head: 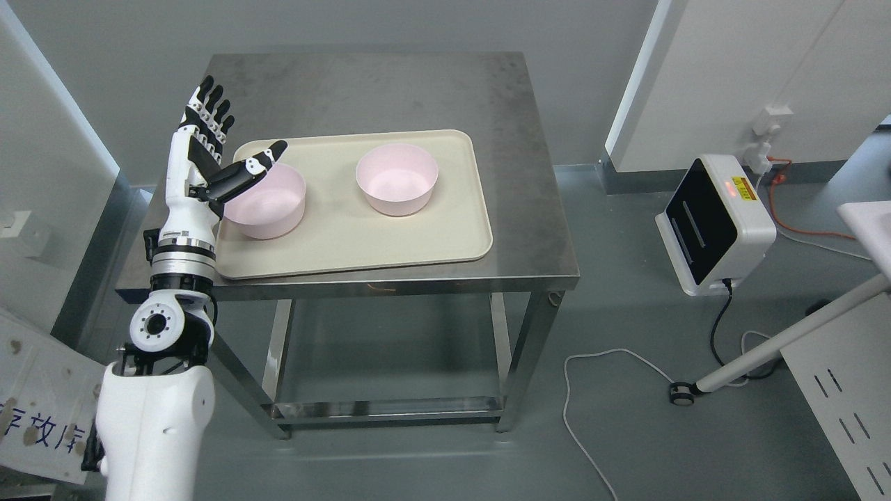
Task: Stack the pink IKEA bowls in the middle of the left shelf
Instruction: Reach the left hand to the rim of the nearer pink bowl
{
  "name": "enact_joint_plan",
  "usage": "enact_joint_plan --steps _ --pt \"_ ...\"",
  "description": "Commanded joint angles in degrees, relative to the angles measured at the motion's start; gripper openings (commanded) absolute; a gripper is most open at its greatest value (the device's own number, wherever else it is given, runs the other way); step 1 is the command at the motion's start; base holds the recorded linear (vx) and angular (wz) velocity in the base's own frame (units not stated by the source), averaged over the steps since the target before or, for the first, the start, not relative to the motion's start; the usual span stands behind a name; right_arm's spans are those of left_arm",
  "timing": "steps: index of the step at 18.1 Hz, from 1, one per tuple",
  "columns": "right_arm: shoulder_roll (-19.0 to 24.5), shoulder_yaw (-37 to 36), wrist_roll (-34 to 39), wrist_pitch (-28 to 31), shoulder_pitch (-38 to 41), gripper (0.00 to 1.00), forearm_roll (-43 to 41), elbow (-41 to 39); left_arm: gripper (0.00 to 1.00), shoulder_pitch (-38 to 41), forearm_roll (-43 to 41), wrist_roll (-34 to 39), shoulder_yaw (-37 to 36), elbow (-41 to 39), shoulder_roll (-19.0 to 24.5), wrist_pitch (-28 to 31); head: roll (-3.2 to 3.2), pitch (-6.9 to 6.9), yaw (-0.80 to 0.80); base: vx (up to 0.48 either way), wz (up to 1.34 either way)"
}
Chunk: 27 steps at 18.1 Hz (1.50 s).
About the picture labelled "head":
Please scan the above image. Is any beige plastic tray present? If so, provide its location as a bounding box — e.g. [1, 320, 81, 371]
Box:
[216, 129, 494, 280]

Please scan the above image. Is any white black charging device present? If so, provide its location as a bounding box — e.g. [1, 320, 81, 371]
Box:
[655, 154, 777, 297]

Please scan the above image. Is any orange cable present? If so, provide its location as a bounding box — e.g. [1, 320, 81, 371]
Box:
[768, 158, 858, 241]

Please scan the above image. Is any white wall switch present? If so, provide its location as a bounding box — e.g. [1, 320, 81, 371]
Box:
[1, 209, 32, 240]

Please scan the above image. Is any white sign with blue text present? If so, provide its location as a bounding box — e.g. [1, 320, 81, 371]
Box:
[1, 317, 104, 485]

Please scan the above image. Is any stainless steel table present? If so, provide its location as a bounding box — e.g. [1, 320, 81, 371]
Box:
[115, 51, 581, 441]

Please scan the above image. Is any white perforated panel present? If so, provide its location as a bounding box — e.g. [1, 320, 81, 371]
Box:
[782, 293, 890, 500]

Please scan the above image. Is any white wall socket plug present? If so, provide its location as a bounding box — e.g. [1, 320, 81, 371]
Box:
[742, 105, 794, 175]

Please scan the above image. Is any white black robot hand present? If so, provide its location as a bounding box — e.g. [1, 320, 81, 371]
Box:
[159, 76, 287, 248]

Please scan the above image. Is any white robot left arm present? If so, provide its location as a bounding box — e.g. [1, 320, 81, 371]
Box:
[81, 230, 216, 500]

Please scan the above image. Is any white floor cable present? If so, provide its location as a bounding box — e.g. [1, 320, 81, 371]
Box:
[562, 330, 770, 501]

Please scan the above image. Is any pink bowl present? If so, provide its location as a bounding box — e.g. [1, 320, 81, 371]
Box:
[354, 143, 440, 216]
[225, 163, 308, 240]

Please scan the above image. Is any black power cable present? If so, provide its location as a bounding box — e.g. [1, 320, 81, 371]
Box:
[709, 278, 782, 381]

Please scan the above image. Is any white stand leg with caster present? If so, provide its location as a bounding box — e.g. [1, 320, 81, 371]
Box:
[668, 275, 889, 406]

